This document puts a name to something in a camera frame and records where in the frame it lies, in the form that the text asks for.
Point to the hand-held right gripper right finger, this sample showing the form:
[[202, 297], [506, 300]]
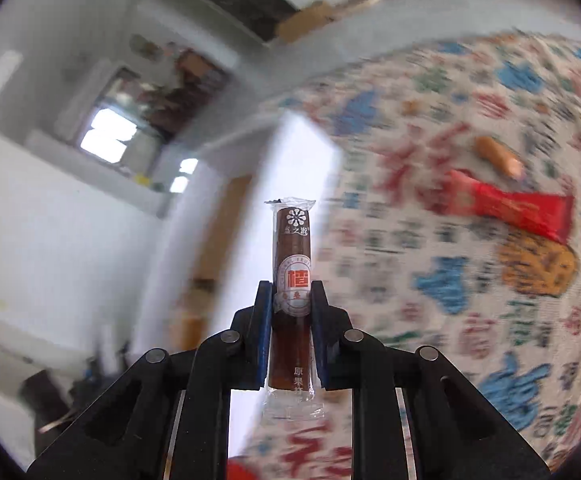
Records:
[[319, 340]]

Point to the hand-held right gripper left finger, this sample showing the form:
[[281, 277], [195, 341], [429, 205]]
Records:
[[265, 340]]

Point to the brown snack stick clear wrapper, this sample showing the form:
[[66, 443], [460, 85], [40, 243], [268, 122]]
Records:
[[293, 250]]

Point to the white box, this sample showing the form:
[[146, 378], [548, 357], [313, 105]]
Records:
[[295, 170]]

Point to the red snack packet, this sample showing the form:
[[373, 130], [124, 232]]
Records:
[[510, 205]]

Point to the orange sausage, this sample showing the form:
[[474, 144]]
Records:
[[499, 156]]

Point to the cardboard box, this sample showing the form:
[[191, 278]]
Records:
[[305, 21]]

